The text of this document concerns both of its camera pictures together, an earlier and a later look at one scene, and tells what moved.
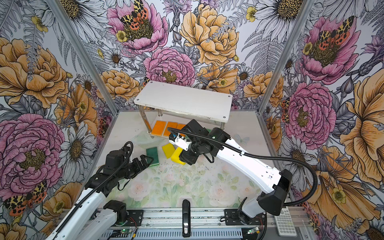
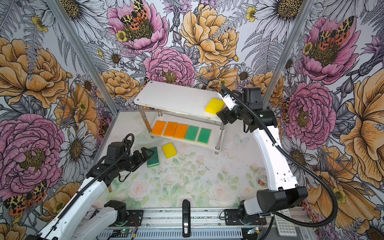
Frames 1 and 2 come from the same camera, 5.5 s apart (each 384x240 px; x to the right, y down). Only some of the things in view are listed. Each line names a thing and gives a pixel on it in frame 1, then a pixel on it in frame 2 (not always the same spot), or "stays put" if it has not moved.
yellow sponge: [175, 157] -> [214, 106]
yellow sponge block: [168, 149] stays put
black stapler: [186, 218] stays put
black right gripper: [187, 158] -> [227, 111]
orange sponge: [159, 128] stays put
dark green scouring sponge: [152, 152] stays put
